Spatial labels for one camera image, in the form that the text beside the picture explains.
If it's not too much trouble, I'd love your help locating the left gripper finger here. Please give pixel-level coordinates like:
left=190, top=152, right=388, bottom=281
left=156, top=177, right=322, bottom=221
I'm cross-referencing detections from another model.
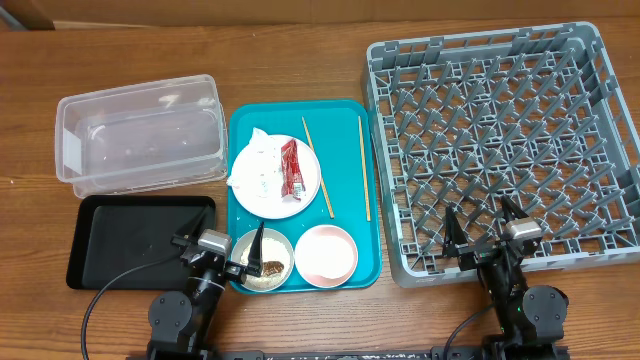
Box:
left=174, top=206, right=210, bottom=239
left=246, top=222, right=264, bottom=274

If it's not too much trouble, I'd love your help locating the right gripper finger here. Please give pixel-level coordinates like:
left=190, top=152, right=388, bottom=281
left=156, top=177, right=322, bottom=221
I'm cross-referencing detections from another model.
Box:
left=442, top=206, right=469, bottom=256
left=500, top=195, right=528, bottom=223

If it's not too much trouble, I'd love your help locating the brown food piece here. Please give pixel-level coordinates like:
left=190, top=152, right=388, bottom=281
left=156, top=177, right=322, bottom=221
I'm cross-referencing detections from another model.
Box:
left=261, top=260, right=285, bottom=277

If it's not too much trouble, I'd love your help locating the white rice pile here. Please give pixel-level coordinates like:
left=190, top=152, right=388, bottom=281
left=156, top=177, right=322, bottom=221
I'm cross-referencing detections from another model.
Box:
left=247, top=238, right=292, bottom=287

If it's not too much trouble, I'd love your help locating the grey bowl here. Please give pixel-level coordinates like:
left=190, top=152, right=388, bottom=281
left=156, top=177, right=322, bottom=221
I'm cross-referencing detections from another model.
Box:
left=231, top=228, right=295, bottom=292

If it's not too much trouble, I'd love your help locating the pink bowl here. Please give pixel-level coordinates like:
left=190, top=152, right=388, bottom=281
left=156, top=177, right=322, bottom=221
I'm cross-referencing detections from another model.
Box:
left=294, top=225, right=359, bottom=289

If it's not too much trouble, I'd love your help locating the large white round plate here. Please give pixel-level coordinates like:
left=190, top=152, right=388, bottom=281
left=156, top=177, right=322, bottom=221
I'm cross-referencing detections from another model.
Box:
left=227, top=128, right=321, bottom=220

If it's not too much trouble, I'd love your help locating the red snack wrapper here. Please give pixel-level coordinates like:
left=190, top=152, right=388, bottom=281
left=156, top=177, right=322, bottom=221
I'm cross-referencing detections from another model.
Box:
left=281, top=138, right=306, bottom=201

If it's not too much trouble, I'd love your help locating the white napkin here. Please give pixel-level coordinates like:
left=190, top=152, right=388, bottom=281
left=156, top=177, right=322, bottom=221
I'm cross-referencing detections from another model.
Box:
left=227, top=128, right=283, bottom=198

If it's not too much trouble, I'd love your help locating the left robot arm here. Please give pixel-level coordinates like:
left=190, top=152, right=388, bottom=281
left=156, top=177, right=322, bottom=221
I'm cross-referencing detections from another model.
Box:
left=146, top=206, right=264, bottom=359

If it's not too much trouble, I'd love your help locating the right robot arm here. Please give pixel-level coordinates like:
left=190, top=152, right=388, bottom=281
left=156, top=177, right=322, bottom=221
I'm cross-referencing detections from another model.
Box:
left=442, top=196, right=570, bottom=360

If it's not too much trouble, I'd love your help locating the clear plastic waste bin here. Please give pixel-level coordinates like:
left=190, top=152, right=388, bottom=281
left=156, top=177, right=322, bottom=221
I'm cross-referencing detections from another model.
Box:
left=55, top=74, right=228, bottom=198

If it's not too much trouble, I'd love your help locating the black plastic tray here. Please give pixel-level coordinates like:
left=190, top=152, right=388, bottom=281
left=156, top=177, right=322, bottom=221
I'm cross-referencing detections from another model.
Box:
left=66, top=195, right=216, bottom=290

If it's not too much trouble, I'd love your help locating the grey plastic dish rack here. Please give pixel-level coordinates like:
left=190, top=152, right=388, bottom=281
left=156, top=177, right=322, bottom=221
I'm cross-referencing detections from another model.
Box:
left=363, top=22, right=639, bottom=288

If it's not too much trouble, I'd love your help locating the left wooden chopstick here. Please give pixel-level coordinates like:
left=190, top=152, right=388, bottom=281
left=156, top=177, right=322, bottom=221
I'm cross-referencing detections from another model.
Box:
left=302, top=117, right=335, bottom=219

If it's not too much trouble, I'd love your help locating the wooden chopstick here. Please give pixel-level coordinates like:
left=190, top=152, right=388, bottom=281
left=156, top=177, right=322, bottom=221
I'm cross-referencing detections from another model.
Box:
left=302, top=117, right=335, bottom=219
left=358, top=116, right=371, bottom=222

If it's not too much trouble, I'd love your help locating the teal plastic serving tray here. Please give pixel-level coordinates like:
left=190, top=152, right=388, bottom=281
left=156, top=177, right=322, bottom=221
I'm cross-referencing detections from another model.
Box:
left=229, top=99, right=382, bottom=290

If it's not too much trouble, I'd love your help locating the right wooden chopstick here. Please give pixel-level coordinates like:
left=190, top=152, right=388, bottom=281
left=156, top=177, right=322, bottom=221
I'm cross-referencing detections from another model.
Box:
left=358, top=116, right=371, bottom=222

